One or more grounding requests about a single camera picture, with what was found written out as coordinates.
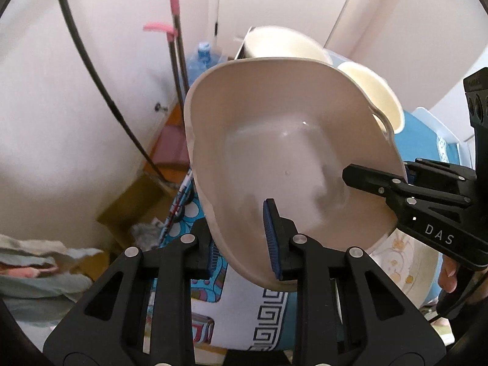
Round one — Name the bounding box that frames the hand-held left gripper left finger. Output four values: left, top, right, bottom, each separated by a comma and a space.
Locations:
43, 217, 222, 366

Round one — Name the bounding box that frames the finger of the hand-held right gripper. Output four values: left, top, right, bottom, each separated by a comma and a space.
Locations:
342, 163, 472, 222
404, 158, 478, 199

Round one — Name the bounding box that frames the blue water bottle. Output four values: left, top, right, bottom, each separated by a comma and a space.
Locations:
185, 41, 233, 88

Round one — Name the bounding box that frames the blue tablecloth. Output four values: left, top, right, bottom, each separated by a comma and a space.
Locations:
402, 107, 479, 170

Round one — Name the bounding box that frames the cream bowl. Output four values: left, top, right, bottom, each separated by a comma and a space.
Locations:
337, 62, 406, 134

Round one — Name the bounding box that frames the pink dustpan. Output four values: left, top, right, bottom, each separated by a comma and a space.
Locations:
142, 22, 192, 170

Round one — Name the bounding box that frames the white bear print plate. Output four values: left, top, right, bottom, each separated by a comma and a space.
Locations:
365, 230, 447, 314

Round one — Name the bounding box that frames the person's right hand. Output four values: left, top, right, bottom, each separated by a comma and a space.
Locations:
437, 253, 460, 294

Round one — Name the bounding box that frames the white door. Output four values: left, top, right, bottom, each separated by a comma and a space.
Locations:
213, 0, 367, 55

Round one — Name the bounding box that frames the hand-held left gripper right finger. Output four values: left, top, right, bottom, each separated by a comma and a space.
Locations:
262, 198, 447, 366

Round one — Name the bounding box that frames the pale blue clothes pile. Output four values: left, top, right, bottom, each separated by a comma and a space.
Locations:
0, 233, 106, 318

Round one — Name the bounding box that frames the white deep bowl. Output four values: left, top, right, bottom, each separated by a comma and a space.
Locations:
243, 25, 335, 66

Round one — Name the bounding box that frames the large beige bowl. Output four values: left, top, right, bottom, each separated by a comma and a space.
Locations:
183, 57, 407, 294

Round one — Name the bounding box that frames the black cable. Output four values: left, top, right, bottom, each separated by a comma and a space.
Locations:
51, 0, 184, 190

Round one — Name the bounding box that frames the flat cardboard box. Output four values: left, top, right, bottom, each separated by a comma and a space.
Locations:
95, 173, 178, 251

